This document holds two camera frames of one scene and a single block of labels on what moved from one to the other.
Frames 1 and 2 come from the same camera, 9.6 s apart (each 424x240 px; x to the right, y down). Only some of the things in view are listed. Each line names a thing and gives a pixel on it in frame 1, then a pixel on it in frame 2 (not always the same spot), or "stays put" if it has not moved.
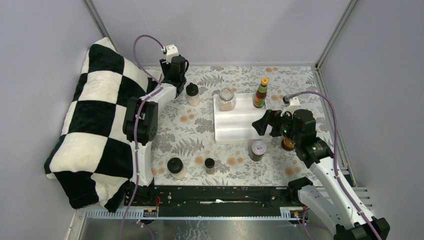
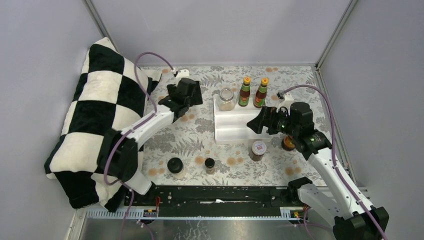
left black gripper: [163, 66] to [195, 99]
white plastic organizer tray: [235, 126] stays put
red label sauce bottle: [260, 97] stays put
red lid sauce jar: [287, 145] stays put
